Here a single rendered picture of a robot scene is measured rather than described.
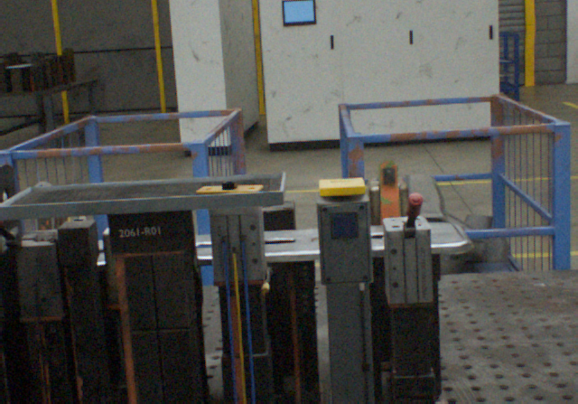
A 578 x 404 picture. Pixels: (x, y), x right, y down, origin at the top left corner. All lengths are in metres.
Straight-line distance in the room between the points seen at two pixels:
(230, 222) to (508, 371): 0.68
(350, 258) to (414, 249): 0.19
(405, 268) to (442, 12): 8.10
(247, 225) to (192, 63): 8.10
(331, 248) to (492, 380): 0.64
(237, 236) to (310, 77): 8.03
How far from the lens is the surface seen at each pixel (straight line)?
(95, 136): 4.64
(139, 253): 1.21
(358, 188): 1.18
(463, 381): 1.74
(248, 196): 1.14
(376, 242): 1.52
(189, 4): 9.40
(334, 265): 1.20
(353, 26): 9.33
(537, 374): 1.78
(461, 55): 9.44
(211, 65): 9.38
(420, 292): 1.38
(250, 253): 1.35
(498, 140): 4.52
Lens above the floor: 1.38
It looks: 11 degrees down
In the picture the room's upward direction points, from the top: 4 degrees counter-clockwise
